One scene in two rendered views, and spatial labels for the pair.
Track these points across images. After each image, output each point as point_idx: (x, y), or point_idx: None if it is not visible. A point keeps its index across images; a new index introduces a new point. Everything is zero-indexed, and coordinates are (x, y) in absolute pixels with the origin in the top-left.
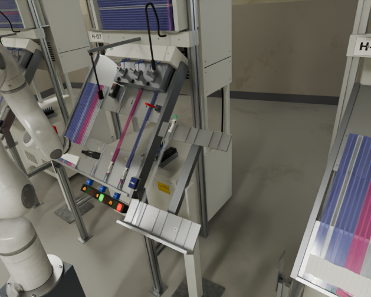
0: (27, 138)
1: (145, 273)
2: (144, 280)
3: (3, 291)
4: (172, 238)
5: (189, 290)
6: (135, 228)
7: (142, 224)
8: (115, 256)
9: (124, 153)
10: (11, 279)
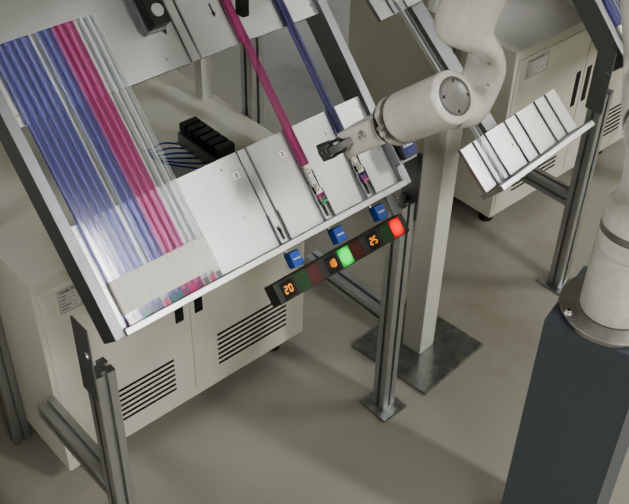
0: (462, 100)
1: (332, 424)
2: (350, 429)
3: None
4: (550, 139)
5: (424, 332)
6: (531, 165)
7: (509, 166)
8: (249, 489)
9: (309, 127)
10: (620, 340)
